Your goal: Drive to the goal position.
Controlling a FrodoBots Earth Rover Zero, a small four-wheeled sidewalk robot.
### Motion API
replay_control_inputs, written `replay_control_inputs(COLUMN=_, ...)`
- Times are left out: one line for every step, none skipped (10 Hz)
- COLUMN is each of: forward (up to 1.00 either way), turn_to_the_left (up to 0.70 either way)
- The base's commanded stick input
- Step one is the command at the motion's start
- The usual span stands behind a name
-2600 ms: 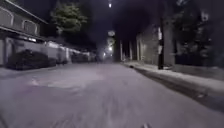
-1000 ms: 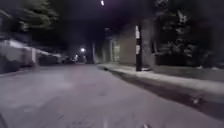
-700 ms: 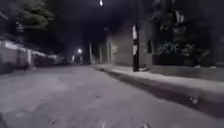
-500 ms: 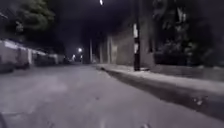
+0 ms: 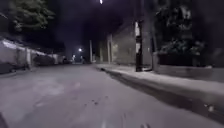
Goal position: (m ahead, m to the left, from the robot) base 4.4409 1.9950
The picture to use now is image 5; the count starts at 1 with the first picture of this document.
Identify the pale raised pavement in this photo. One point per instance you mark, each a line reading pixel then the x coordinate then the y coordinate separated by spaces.
pixel 173 81

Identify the pale boundary wall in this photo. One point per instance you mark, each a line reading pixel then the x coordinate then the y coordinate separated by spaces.
pixel 16 53

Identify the grey asphalt road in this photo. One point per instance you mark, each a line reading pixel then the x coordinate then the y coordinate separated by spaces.
pixel 66 96

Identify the large leafy tree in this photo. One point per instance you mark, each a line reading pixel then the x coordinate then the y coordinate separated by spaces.
pixel 30 15

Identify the dark pole with pale patches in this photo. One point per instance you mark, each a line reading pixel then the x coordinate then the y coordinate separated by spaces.
pixel 138 50

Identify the grey stone wall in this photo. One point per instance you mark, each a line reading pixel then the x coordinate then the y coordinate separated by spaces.
pixel 123 46

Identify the dark trees and bushes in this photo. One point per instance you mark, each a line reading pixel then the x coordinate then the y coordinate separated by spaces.
pixel 180 36

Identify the low grey wall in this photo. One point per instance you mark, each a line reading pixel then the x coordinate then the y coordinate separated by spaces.
pixel 186 71

